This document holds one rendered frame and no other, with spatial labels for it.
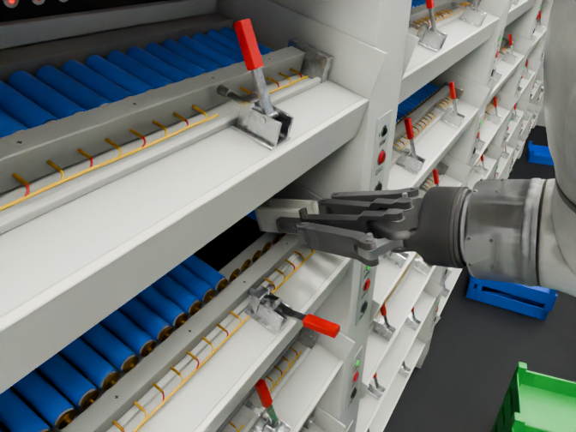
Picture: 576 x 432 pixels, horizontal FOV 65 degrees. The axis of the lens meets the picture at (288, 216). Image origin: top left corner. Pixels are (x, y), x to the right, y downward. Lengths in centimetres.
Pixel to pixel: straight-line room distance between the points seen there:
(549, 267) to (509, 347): 152
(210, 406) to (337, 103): 31
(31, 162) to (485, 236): 32
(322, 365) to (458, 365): 111
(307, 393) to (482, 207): 39
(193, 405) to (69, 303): 20
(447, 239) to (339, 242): 10
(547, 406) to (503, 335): 56
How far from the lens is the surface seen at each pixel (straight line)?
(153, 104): 34
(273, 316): 46
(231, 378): 44
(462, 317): 195
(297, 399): 67
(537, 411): 141
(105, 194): 29
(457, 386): 171
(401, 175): 78
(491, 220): 39
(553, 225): 38
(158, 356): 42
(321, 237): 45
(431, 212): 41
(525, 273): 40
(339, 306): 65
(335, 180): 55
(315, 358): 71
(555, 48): 27
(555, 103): 29
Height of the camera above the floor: 128
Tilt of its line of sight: 31 degrees down
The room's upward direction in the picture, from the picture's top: straight up
